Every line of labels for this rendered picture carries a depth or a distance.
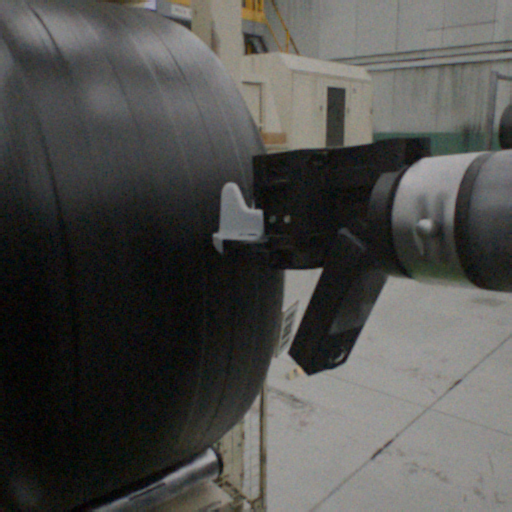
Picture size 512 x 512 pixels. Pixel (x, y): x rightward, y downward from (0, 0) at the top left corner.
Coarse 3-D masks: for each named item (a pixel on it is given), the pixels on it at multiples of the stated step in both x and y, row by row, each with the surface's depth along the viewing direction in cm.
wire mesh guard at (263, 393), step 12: (264, 384) 145; (264, 396) 145; (264, 408) 146; (264, 420) 147; (264, 432) 148; (264, 444) 148; (252, 456) 148; (264, 456) 149; (228, 468) 142; (264, 468) 150; (264, 480) 151; (240, 492) 147; (264, 492) 152; (264, 504) 152
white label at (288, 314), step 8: (296, 304) 60; (288, 312) 59; (288, 320) 60; (280, 328) 58; (288, 328) 60; (280, 336) 59; (288, 336) 61; (280, 344) 60; (288, 344) 62; (280, 352) 61
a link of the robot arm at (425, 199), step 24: (432, 168) 30; (456, 168) 28; (408, 192) 30; (432, 192) 29; (456, 192) 27; (408, 216) 29; (432, 216) 29; (408, 240) 30; (432, 240) 29; (408, 264) 30; (432, 264) 29; (456, 264) 28
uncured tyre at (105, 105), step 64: (0, 0) 49; (64, 0) 54; (0, 64) 44; (64, 64) 45; (128, 64) 49; (192, 64) 54; (0, 128) 42; (64, 128) 43; (128, 128) 46; (192, 128) 50; (256, 128) 56; (0, 192) 41; (64, 192) 42; (128, 192) 44; (192, 192) 48; (0, 256) 41; (64, 256) 41; (128, 256) 44; (192, 256) 48; (0, 320) 42; (64, 320) 42; (128, 320) 44; (192, 320) 49; (256, 320) 54; (0, 384) 44; (64, 384) 43; (128, 384) 46; (192, 384) 51; (256, 384) 59; (0, 448) 48; (64, 448) 46; (128, 448) 51; (192, 448) 60
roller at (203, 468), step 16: (208, 448) 74; (176, 464) 70; (192, 464) 71; (208, 464) 72; (144, 480) 67; (160, 480) 68; (176, 480) 69; (192, 480) 70; (208, 480) 72; (112, 496) 64; (128, 496) 65; (144, 496) 66; (160, 496) 67; (176, 496) 69
